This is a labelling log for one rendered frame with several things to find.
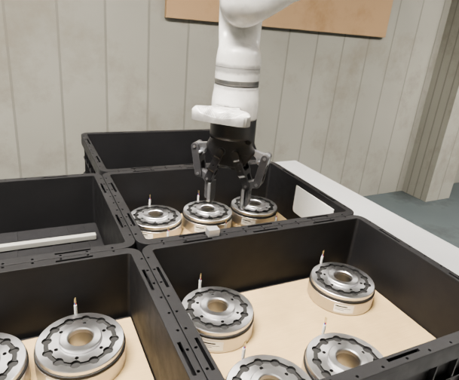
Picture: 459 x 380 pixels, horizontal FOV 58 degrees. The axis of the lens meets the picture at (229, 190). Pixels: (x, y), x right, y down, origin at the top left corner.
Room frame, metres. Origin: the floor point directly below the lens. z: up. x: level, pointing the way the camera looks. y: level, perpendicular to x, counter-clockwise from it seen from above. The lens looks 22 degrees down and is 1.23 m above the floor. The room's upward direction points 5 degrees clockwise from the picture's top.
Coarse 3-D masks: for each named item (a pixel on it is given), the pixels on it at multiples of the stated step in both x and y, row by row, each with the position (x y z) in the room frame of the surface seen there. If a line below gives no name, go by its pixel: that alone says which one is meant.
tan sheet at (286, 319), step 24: (264, 288) 0.58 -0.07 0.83; (288, 288) 0.58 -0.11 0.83; (264, 312) 0.52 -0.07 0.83; (288, 312) 0.52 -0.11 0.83; (312, 312) 0.53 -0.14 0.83; (384, 312) 0.54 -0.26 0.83; (264, 336) 0.46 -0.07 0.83; (288, 336) 0.47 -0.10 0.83; (312, 336) 0.47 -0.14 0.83; (360, 336) 0.48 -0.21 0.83; (384, 336) 0.49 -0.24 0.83; (408, 336) 0.49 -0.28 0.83; (432, 336) 0.50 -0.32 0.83; (216, 360) 0.41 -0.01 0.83
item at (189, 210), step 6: (186, 204) 0.81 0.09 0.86; (192, 204) 0.81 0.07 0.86; (198, 204) 0.81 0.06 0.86; (216, 204) 0.82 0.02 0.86; (222, 204) 0.82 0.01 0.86; (186, 210) 0.78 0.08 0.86; (192, 210) 0.78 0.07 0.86; (222, 210) 0.79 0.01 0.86; (228, 210) 0.80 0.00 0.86; (186, 216) 0.76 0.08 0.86; (192, 216) 0.75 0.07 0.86; (198, 216) 0.76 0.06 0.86; (204, 216) 0.76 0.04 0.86; (210, 216) 0.76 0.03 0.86; (216, 216) 0.76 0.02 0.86; (222, 216) 0.76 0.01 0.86; (228, 216) 0.77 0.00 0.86; (204, 222) 0.74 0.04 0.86; (210, 222) 0.74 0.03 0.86; (216, 222) 0.74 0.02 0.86
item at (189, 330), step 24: (360, 216) 0.68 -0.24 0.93; (192, 240) 0.54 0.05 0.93; (216, 240) 0.54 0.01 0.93; (432, 264) 0.53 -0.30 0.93; (168, 288) 0.41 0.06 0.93; (192, 336) 0.34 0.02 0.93; (456, 336) 0.38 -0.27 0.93; (384, 360) 0.33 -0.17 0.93; (408, 360) 0.33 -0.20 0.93; (432, 360) 0.35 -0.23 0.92
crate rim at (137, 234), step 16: (112, 176) 0.77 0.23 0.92; (112, 192) 0.68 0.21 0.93; (320, 192) 0.78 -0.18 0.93; (128, 208) 0.62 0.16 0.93; (128, 224) 0.57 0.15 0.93; (256, 224) 0.61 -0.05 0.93; (272, 224) 0.61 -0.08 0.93; (144, 240) 0.52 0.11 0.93; (160, 240) 0.53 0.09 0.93; (176, 240) 0.53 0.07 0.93
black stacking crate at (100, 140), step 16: (96, 144) 1.04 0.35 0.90; (112, 144) 1.06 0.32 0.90; (128, 144) 1.08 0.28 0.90; (144, 144) 1.10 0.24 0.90; (160, 144) 1.12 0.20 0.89; (176, 144) 1.14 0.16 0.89; (112, 160) 1.06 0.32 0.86; (128, 160) 1.08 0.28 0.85; (144, 160) 1.10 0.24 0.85; (160, 160) 1.12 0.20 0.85; (176, 160) 1.14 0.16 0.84; (192, 160) 1.17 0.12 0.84; (208, 160) 1.19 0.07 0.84
